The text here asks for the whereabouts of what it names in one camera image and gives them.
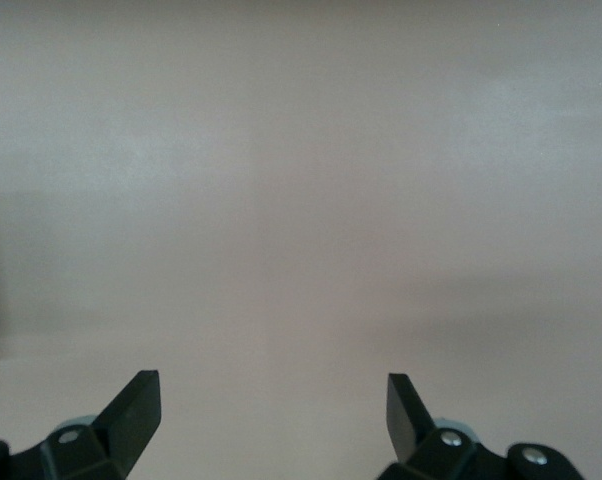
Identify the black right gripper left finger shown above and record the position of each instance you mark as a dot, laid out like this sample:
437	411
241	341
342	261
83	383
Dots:
121	425

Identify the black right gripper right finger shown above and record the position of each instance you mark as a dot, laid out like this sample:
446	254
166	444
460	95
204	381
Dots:
411	430

